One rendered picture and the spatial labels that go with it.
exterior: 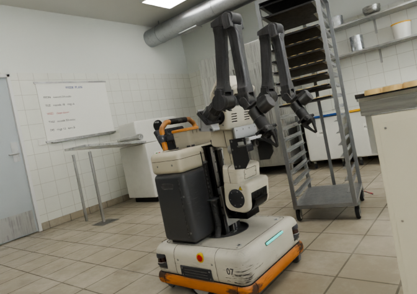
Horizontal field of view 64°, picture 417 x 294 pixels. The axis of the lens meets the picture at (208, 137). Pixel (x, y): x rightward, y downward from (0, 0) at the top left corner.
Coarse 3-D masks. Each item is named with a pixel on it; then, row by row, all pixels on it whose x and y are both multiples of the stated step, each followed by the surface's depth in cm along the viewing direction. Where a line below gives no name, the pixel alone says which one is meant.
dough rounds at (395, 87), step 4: (416, 80) 102; (396, 84) 105; (400, 84) 110; (404, 84) 104; (408, 84) 102; (412, 84) 102; (416, 84) 101; (380, 88) 114; (384, 88) 107; (388, 88) 106; (392, 88) 105; (396, 88) 105; (400, 88) 110; (364, 92) 112; (368, 92) 110; (372, 92) 109; (376, 92) 109; (380, 92) 109
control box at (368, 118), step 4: (368, 116) 116; (368, 120) 117; (368, 124) 117; (372, 124) 116; (368, 128) 117; (372, 128) 116; (368, 132) 117; (372, 132) 116; (372, 136) 117; (372, 140) 117; (372, 144) 117; (372, 148) 117; (376, 148) 116; (372, 152) 117; (376, 152) 116
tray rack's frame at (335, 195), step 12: (264, 0) 263; (276, 0) 274; (324, 0) 289; (336, 48) 299; (336, 60) 300; (348, 120) 302; (324, 132) 314; (360, 180) 303; (312, 192) 303; (324, 192) 295; (336, 192) 287; (348, 192) 280; (360, 192) 278; (300, 204) 272; (312, 204) 266; (324, 204) 260; (336, 204) 256; (348, 204) 252; (360, 204) 252
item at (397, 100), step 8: (416, 88) 103; (376, 96) 110; (384, 96) 109; (392, 96) 107; (400, 96) 106; (408, 96) 105; (416, 96) 103; (360, 104) 114; (368, 104) 112; (376, 104) 111; (384, 104) 109; (392, 104) 108; (400, 104) 106; (408, 104) 105; (416, 104) 104; (368, 112) 113; (376, 112) 111
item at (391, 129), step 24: (384, 120) 109; (408, 120) 105; (384, 144) 110; (408, 144) 106; (384, 168) 111; (408, 168) 107; (408, 192) 108; (408, 216) 109; (408, 240) 110; (408, 264) 111; (408, 288) 112
